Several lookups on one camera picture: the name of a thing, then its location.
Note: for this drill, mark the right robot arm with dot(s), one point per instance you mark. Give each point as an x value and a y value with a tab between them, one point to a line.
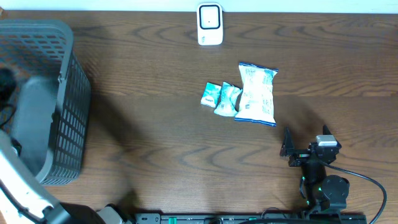
325	194

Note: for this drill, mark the white barcode scanner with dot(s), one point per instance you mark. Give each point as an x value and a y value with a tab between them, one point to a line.
209	24

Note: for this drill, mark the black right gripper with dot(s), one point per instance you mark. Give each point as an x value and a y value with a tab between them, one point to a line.
300	155

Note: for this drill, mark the teal white packet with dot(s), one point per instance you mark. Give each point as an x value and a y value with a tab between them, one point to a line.
229	96

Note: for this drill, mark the white blue snack bag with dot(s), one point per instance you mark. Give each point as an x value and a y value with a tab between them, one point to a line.
256	104

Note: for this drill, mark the grey plastic basket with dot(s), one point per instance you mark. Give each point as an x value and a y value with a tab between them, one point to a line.
33	47

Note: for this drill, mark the green white small box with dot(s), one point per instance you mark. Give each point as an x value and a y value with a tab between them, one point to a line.
211	95

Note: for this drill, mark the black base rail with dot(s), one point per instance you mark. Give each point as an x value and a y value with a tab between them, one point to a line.
270	217

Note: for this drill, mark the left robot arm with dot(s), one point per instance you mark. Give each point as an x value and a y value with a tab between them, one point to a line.
21	189

